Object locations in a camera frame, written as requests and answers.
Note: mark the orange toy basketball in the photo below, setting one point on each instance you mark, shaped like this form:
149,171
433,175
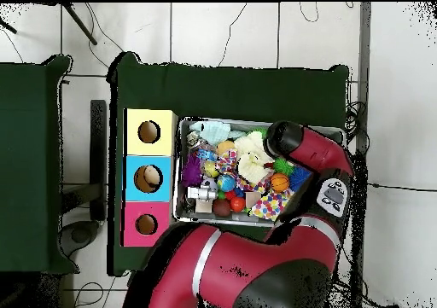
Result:
280,182

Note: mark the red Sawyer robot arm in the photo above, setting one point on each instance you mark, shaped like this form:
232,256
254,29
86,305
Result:
307,147

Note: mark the shallow clear mesh bin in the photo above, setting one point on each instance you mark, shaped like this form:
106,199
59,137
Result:
222,219

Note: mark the wooden box with three holes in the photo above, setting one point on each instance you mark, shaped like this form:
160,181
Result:
150,151

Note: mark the crushed clear water bottle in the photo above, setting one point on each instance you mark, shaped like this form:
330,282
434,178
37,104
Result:
206,155

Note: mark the purple spiky ball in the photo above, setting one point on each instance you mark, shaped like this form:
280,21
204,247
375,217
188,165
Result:
192,171

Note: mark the mint green waffle cloth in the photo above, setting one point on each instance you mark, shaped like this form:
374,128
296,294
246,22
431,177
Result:
213,132

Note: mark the cream waffle cloth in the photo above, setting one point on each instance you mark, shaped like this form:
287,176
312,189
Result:
252,158

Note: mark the silver plastic toy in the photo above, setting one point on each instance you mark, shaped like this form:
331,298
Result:
201,193

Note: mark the colourful polka dot cloth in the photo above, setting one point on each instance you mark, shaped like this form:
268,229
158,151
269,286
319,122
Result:
269,205

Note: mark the blue spiky puffer ball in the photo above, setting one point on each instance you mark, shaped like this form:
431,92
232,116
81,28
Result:
299,178

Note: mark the green cloth side table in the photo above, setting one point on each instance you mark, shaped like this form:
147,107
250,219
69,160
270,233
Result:
24,168

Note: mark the black tripod leg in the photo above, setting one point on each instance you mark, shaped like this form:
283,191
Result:
8,26
80,23

